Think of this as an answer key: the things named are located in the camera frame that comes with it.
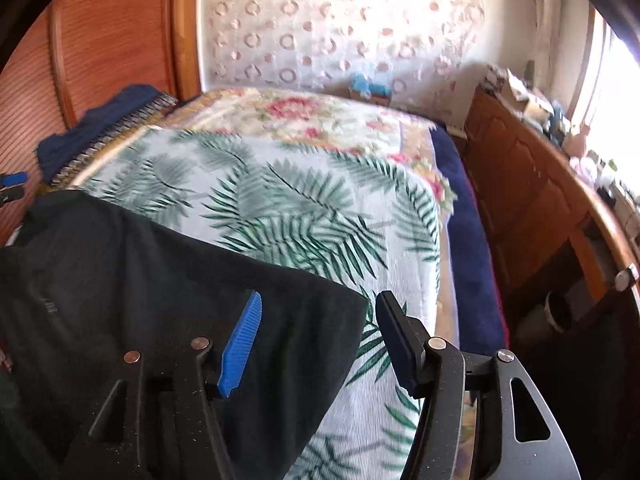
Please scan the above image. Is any black garment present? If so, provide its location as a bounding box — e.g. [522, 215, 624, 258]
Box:
[1, 191, 367, 479]

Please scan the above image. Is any folded navy cloth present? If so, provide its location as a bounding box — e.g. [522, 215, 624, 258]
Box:
[36, 84, 179, 186]

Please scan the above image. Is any navy blue blanket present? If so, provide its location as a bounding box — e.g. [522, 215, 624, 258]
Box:
[431, 125, 509, 356]

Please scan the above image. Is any palm leaf sheet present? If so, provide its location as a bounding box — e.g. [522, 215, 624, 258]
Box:
[77, 127, 459, 479]

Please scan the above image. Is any wooden wardrobe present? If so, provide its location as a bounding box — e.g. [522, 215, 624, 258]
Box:
[1, 0, 201, 240]

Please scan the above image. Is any floral quilt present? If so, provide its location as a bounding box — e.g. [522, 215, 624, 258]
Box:
[164, 86, 459, 212]

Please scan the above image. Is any blue tissue box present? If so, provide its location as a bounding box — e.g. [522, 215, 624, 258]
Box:
[348, 73, 392, 106]

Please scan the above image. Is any pink vase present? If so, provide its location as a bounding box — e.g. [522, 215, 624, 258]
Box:
[563, 124, 590, 159]

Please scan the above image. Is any cardboard box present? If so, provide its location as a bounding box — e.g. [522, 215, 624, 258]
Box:
[499, 70, 553, 122]

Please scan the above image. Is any window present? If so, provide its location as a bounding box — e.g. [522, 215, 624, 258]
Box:
[572, 13, 639, 196]

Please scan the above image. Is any patterned wall curtain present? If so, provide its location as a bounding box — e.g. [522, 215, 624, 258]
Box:
[198, 0, 485, 101]

